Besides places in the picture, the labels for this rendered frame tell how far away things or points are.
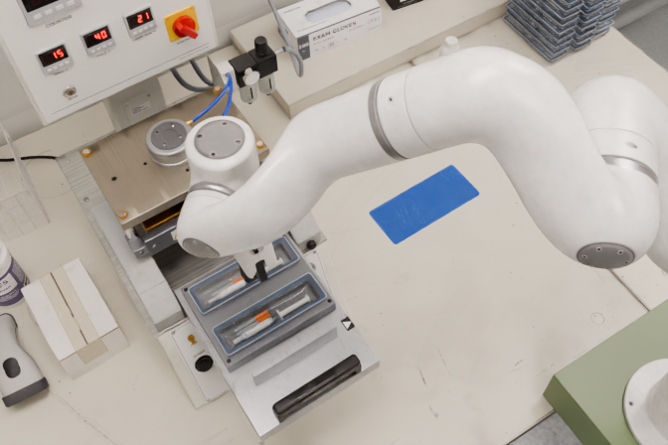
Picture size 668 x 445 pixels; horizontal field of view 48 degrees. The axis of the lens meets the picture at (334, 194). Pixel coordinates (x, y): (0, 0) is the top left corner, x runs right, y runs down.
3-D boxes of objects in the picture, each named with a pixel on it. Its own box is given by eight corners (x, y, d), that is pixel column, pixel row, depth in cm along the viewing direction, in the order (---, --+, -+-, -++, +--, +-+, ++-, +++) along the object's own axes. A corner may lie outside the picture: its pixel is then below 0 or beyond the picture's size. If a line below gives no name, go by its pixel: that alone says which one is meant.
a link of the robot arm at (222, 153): (254, 237, 97) (272, 180, 102) (241, 177, 86) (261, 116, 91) (192, 227, 98) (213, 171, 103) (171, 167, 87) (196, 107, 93)
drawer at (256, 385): (177, 300, 130) (168, 279, 124) (286, 239, 137) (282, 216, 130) (261, 444, 116) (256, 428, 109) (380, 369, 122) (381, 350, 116)
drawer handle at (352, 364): (272, 413, 115) (270, 404, 111) (355, 361, 119) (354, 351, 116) (279, 424, 114) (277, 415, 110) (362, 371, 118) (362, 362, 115)
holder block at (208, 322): (183, 295, 127) (179, 288, 125) (284, 238, 132) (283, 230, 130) (230, 373, 119) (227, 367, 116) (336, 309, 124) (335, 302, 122)
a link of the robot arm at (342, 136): (407, 230, 76) (205, 275, 94) (428, 111, 85) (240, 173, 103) (355, 181, 71) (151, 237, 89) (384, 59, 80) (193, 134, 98)
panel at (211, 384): (205, 403, 138) (167, 332, 128) (342, 320, 147) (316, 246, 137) (209, 410, 136) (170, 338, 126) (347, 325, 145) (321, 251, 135)
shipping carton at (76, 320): (36, 307, 151) (19, 286, 143) (96, 276, 154) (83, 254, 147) (68, 382, 141) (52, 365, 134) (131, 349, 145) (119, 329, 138)
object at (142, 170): (80, 158, 138) (57, 111, 127) (229, 87, 147) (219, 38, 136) (135, 253, 126) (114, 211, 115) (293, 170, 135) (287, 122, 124)
